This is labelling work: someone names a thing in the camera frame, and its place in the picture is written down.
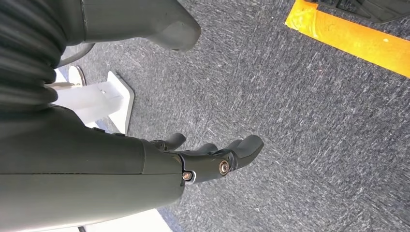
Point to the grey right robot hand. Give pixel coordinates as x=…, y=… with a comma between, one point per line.
x=80, y=176

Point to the grey standing panel with base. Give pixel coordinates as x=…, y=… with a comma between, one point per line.
x=93, y=99

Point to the round disc base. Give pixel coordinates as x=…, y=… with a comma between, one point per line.
x=76, y=75

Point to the yellow floor tape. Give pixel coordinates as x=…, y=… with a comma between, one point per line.
x=346, y=35

